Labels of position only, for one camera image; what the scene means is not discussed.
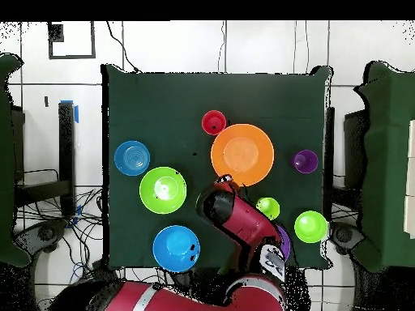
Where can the orange-red cup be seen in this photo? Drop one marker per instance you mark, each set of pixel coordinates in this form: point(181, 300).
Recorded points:
point(214, 120)

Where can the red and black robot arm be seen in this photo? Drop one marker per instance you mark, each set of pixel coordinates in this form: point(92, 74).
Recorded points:
point(246, 223)

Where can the large orange bowl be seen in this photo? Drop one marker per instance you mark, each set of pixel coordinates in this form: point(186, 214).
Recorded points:
point(241, 152)

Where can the green cup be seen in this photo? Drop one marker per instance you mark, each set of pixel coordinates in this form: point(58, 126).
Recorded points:
point(270, 207)

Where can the large green bowl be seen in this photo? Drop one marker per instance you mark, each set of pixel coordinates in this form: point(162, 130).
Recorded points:
point(159, 194)

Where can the purple bowl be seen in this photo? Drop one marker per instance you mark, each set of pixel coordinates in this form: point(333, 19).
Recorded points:
point(285, 241)

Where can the purple cup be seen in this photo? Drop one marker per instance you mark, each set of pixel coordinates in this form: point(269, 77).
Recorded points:
point(304, 161)

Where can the deep blue bowl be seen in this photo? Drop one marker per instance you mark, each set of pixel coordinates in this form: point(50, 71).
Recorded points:
point(175, 249)

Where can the dark green tablecloth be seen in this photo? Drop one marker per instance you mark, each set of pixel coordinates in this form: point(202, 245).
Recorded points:
point(194, 107)

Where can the small ribbed green bowl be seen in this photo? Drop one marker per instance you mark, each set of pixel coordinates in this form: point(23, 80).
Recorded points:
point(310, 226)

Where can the shallow blue bowl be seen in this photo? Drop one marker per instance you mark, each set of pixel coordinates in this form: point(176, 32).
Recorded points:
point(132, 158)

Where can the black stand beam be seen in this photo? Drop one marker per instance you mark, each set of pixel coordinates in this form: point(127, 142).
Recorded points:
point(330, 145)

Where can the black chair base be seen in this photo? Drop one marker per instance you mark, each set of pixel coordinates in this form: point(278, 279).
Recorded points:
point(45, 233)
point(345, 235)

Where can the green cloth side table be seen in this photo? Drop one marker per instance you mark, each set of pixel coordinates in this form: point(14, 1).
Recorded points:
point(389, 162)
point(6, 162)

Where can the white box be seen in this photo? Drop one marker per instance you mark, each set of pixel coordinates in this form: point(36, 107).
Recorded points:
point(411, 178)

